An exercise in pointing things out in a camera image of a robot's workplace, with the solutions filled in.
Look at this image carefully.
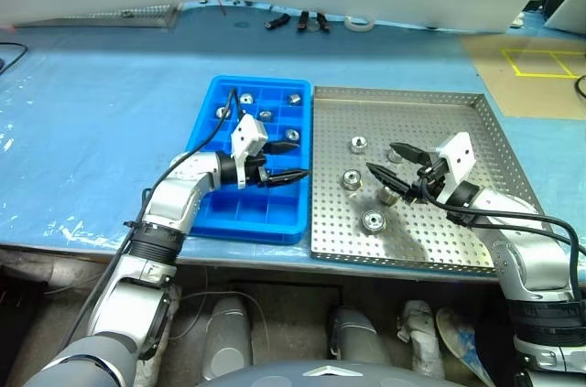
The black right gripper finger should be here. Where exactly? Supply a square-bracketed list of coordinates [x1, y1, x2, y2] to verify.
[365, 161, 414, 202]
[388, 143, 434, 173]

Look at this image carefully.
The long perforated metal tray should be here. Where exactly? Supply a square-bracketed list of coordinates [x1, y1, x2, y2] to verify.
[17, 4, 180, 31]

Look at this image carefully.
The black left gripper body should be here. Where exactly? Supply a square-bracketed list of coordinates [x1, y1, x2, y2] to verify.
[244, 153, 271, 188]

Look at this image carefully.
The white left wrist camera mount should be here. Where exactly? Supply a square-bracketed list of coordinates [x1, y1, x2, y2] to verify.
[230, 113, 269, 190]

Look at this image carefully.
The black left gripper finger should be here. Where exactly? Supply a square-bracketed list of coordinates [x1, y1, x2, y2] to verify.
[263, 142, 300, 156]
[266, 169, 309, 187]

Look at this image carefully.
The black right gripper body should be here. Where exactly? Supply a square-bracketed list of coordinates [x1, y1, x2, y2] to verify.
[408, 153, 452, 201]

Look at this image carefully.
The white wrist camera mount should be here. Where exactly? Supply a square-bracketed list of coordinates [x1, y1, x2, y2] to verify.
[230, 113, 269, 190]
[437, 131, 476, 194]

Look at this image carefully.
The white foam board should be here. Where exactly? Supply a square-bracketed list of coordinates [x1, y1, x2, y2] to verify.
[544, 0, 586, 34]

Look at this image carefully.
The white blue-stained shoe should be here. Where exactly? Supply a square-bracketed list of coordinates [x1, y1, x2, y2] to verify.
[435, 306, 489, 382]

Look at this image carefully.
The blue compartment tray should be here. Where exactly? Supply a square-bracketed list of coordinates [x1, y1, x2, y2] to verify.
[185, 75, 314, 247]

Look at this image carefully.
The thin black table cable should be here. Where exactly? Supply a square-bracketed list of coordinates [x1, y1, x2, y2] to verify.
[0, 41, 29, 78]

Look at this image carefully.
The white tape roll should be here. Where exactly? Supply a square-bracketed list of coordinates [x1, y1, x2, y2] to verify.
[344, 16, 375, 34]

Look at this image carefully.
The brown cardboard sheet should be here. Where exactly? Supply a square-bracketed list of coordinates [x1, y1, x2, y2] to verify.
[459, 33, 586, 121]

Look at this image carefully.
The grey robot torso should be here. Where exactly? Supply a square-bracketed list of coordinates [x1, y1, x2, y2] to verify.
[195, 360, 368, 387]

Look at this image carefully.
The metal nut bottom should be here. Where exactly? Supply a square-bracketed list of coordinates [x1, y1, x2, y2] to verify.
[361, 209, 388, 233]

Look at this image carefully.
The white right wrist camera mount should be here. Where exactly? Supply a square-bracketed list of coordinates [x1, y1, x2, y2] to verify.
[437, 131, 476, 194]

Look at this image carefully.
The grey robot leg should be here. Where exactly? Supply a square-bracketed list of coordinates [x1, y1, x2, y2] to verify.
[328, 306, 391, 368]
[202, 296, 254, 382]

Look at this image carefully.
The metal nut top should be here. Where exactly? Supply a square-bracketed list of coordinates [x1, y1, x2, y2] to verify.
[348, 134, 370, 156]

